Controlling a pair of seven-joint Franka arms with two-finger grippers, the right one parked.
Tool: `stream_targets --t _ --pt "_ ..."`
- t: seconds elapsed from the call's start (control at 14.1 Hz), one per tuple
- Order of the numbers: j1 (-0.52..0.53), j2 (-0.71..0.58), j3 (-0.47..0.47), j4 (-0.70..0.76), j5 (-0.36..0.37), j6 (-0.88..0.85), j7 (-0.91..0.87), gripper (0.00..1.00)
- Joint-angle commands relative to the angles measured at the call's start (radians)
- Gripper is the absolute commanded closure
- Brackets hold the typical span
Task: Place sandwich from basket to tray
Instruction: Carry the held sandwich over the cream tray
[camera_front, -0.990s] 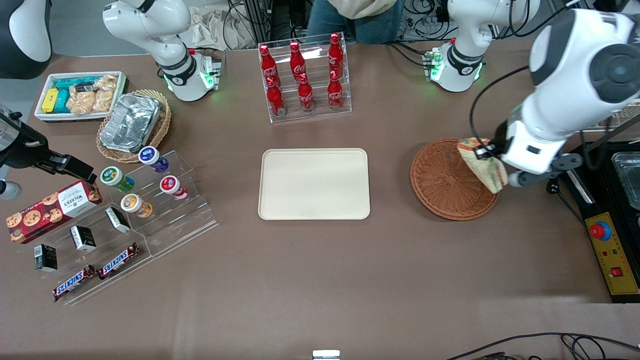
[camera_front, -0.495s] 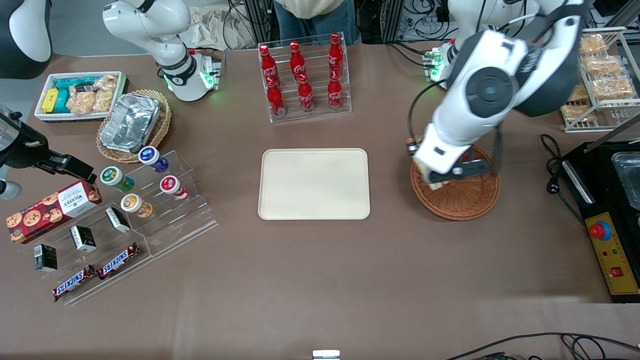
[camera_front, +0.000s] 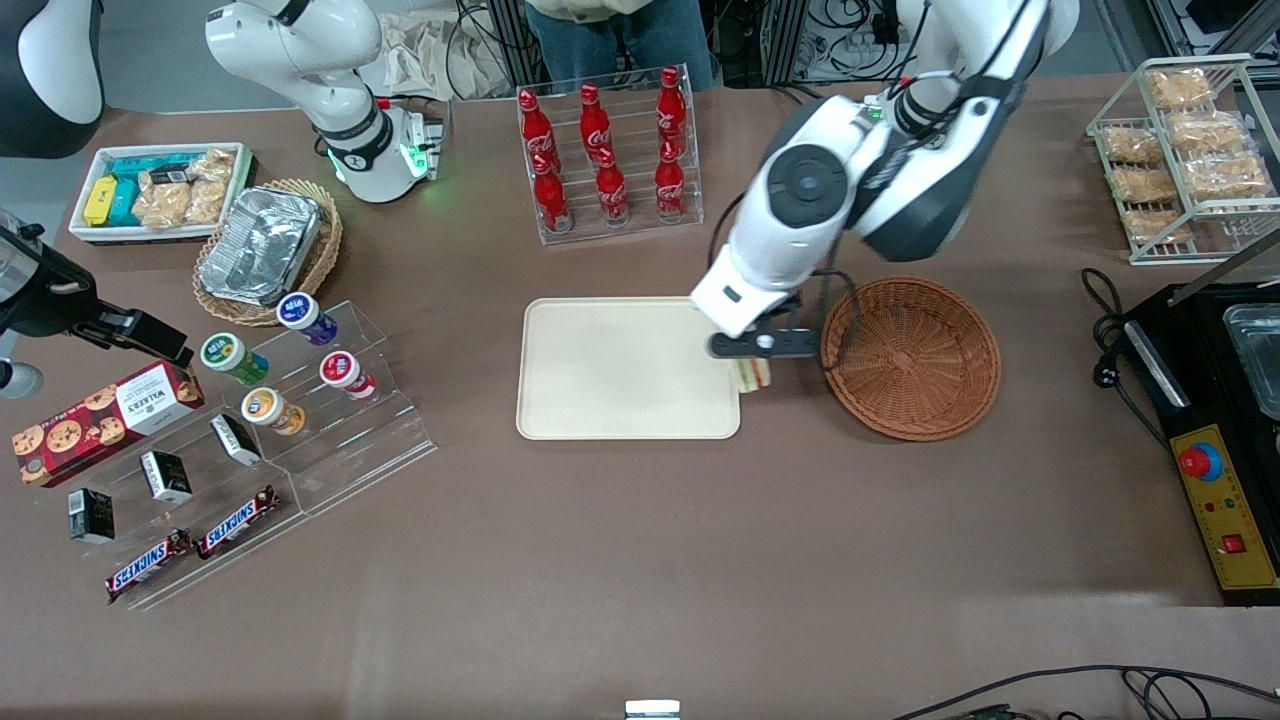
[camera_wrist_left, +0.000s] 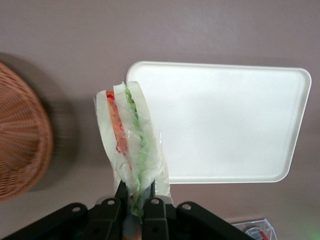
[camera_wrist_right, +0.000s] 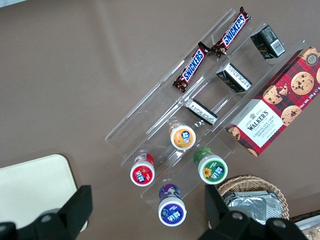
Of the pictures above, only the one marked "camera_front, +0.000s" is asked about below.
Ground white wire snack rack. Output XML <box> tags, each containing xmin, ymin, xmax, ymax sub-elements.
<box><xmin>1086</xmin><ymin>53</ymin><xmax>1280</xmax><ymax>266</ymax></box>

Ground aluminium bar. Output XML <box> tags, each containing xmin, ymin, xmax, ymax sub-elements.
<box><xmin>1168</xmin><ymin>228</ymin><xmax>1280</xmax><ymax>307</ymax></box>

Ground white plastic bin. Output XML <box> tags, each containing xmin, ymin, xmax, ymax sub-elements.
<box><xmin>68</xmin><ymin>142</ymin><xmax>259</xmax><ymax>247</ymax></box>

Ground black power cable with plug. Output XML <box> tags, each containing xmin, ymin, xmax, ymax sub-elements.
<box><xmin>1082</xmin><ymin>267</ymin><xmax>1141</xmax><ymax>392</ymax></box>

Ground yellow control panel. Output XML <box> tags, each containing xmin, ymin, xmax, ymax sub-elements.
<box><xmin>1169</xmin><ymin>424</ymin><xmax>1280</xmax><ymax>592</ymax></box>

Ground black floor cables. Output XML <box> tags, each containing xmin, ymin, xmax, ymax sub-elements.
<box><xmin>890</xmin><ymin>664</ymin><xmax>1280</xmax><ymax>720</ymax></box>

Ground red lid yogurt cup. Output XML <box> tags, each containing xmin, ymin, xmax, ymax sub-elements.
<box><xmin>319</xmin><ymin>351</ymin><xmax>379</xmax><ymax>402</ymax></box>

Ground red cola bottle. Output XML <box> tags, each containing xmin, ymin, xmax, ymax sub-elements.
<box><xmin>518</xmin><ymin>88</ymin><xmax>559</xmax><ymax>173</ymax></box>
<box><xmin>579</xmin><ymin>83</ymin><xmax>614</xmax><ymax>161</ymax></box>
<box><xmin>596</xmin><ymin>145</ymin><xmax>630</xmax><ymax>227</ymax></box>
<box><xmin>533</xmin><ymin>150</ymin><xmax>572</xmax><ymax>234</ymax></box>
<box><xmin>656</xmin><ymin>66</ymin><xmax>689</xmax><ymax>157</ymax></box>
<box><xmin>654</xmin><ymin>140</ymin><xmax>689</xmax><ymax>220</ymax></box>

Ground clear acrylic stepped cup stand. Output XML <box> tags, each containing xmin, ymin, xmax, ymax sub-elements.
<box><xmin>232</xmin><ymin>299</ymin><xmax>438</xmax><ymax>517</ymax></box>

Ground aluminium foil tray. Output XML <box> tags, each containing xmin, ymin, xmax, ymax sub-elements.
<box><xmin>198</xmin><ymin>187</ymin><xmax>324</xmax><ymax>307</ymax></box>

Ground small black carton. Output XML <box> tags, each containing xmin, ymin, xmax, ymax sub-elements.
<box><xmin>68</xmin><ymin>488</ymin><xmax>116</xmax><ymax>545</ymax></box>
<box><xmin>210</xmin><ymin>413</ymin><xmax>264</xmax><ymax>469</ymax></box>
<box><xmin>140</xmin><ymin>450</ymin><xmax>194</xmax><ymax>505</ymax></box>

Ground oval wicker basket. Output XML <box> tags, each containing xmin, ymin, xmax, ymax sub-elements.
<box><xmin>193</xmin><ymin>178</ymin><xmax>344</xmax><ymax>328</ymax></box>

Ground person in blue jeans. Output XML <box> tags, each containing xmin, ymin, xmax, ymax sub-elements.
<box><xmin>524</xmin><ymin>0</ymin><xmax>717</xmax><ymax>93</ymax></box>

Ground beige plastic tray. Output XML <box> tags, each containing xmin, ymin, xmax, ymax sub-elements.
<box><xmin>516</xmin><ymin>296</ymin><xmax>742</xmax><ymax>441</ymax></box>

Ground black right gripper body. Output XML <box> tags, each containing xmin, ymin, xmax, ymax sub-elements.
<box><xmin>0</xmin><ymin>226</ymin><xmax>102</xmax><ymax>338</ymax></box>

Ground clear acrylic bottle rack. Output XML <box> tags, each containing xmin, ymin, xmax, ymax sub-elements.
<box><xmin>515</xmin><ymin>64</ymin><xmax>706</xmax><ymax>248</ymax></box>

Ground long teal snack box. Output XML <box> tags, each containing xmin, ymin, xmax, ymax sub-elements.
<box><xmin>108</xmin><ymin>154</ymin><xmax>193</xmax><ymax>182</ymax></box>

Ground clear bag of fried snacks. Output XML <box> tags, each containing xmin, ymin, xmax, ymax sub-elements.
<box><xmin>1112</xmin><ymin>165</ymin><xmax>1183</xmax><ymax>207</ymax></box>
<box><xmin>1124</xmin><ymin>207</ymin><xmax>1193</xmax><ymax>247</ymax></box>
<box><xmin>1165</xmin><ymin>110</ymin><xmax>1247</xmax><ymax>157</ymax></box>
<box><xmin>1102</xmin><ymin>125</ymin><xmax>1167</xmax><ymax>167</ymax></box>
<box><xmin>1180</xmin><ymin>154</ymin><xmax>1272</xmax><ymax>202</ymax></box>
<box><xmin>1144</xmin><ymin>67</ymin><xmax>1217</xmax><ymax>110</ymax></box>

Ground black appliance housing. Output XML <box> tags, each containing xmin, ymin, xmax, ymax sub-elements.
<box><xmin>1116</xmin><ymin>282</ymin><xmax>1280</xmax><ymax>607</ymax></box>

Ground red Walkers cookie box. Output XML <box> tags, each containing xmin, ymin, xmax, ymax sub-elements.
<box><xmin>12</xmin><ymin>359</ymin><xmax>206</xmax><ymax>489</ymax></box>

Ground Snickers chocolate bar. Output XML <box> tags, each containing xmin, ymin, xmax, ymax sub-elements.
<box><xmin>105</xmin><ymin>528</ymin><xmax>192</xmax><ymax>605</ymax></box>
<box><xmin>195</xmin><ymin>485</ymin><xmax>282</xmax><ymax>561</ymax></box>

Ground green lid yogurt cup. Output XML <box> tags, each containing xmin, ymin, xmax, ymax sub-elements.
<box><xmin>200</xmin><ymin>332</ymin><xmax>270</xmax><ymax>388</ymax></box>

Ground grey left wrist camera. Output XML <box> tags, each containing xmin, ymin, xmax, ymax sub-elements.
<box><xmin>707</xmin><ymin>329</ymin><xmax>820</xmax><ymax>360</ymax></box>

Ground orange lid yogurt cup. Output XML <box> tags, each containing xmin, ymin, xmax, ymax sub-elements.
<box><xmin>241</xmin><ymin>387</ymin><xmax>307</xmax><ymax>438</ymax></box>

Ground red emergency stop button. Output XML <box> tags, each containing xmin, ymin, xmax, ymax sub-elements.
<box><xmin>1179</xmin><ymin>442</ymin><xmax>1224</xmax><ymax>484</ymax></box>

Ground steel pan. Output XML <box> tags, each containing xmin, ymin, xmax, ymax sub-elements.
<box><xmin>1225</xmin><ymin>304</ymin><xmax>1280</xmax><ymax>422</ymax></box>

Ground clear acrylic stepped snack stand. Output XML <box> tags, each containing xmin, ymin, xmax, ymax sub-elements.
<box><xmin>68</xmin><ymin>400</ymin><xmax>306</xmax><ymax>612</ymax></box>

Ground beige cloth bag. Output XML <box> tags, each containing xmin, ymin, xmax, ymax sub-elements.
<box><xmin>372</xmin><ymin>8</ymin><xmax>513</xmax><ymax>102</ymax></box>

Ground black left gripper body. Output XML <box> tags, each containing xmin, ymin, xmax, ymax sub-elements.
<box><xmin>755</xmin><ymin>289</ymin><xmax>805</xmax><ymax>334</ymax></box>

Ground round brown wicker basket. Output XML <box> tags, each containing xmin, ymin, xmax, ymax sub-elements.
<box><xmin>820</xmin><ymin>277</ymin><xmax>1002</xmax><ymax>443</ymax></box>

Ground yellow snack box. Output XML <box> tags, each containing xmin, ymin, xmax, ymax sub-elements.
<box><xmin>83</xmin><ymin>176</ymin><xmax>120</xmax><ymax>228</ymax></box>

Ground purple lid yogurt cup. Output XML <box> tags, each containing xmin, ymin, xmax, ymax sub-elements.
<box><xmin>277</xmin><ymin>291</ymin><xmax>340</xmax><ymax>348</ymax></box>

